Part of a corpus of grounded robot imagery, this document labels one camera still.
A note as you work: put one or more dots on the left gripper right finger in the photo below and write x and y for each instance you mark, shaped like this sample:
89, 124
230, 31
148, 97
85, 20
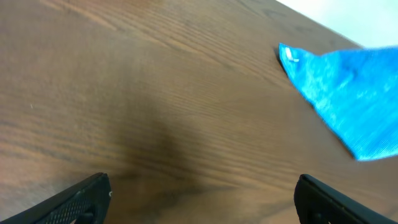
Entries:
318, 203

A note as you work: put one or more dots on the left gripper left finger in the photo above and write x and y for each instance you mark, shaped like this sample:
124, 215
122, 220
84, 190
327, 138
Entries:
85, 202

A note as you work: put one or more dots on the blue microfiber cloth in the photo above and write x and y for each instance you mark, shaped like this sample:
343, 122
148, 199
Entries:
354, 91

